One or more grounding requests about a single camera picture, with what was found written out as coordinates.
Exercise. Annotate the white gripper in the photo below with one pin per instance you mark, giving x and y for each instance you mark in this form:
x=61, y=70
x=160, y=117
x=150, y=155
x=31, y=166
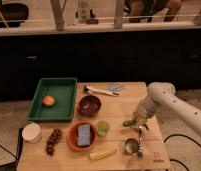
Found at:
x=141, y=115

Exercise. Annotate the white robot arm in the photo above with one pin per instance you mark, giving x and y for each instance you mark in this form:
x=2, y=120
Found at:
x=164, y=94

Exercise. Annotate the metal measuring cup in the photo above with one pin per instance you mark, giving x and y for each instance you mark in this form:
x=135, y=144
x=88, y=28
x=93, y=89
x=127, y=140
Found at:
x=131, y=146

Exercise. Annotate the metal rod tool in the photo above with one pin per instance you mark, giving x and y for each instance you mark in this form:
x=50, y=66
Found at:
x=140, y=151

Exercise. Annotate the light green cup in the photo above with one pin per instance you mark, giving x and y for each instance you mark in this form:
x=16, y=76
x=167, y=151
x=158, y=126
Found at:
x=102, y=128

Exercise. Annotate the dark purple bowl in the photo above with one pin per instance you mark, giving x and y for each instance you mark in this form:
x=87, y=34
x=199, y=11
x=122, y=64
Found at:
x=89, y=106

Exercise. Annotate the blue sponge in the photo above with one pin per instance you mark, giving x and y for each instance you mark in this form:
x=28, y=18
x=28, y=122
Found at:
x=83, y=135

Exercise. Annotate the orange plate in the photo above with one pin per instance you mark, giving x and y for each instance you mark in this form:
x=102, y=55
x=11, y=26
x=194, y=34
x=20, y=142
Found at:
x=72, y=138

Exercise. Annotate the green plastic tray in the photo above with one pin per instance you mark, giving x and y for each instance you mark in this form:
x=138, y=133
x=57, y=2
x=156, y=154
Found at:
x=64, y=92

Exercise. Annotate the dark red grape bunch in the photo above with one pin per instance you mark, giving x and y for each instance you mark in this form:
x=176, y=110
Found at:
x=53, y=139

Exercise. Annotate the orange peach fruit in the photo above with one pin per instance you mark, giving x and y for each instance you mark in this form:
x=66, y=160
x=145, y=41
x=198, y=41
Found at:
x=48, y=101

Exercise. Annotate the white round container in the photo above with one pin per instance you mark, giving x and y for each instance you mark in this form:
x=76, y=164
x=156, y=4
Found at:
x=32, y=133

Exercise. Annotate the seated person in background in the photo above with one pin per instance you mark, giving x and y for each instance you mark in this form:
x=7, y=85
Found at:
x=140, y=9

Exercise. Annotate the white bottle in background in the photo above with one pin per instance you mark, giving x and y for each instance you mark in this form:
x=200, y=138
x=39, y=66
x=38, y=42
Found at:
x=83, y=10

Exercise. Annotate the black chair in background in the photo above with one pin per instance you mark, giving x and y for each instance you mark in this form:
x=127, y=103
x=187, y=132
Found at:
x=14, y=13

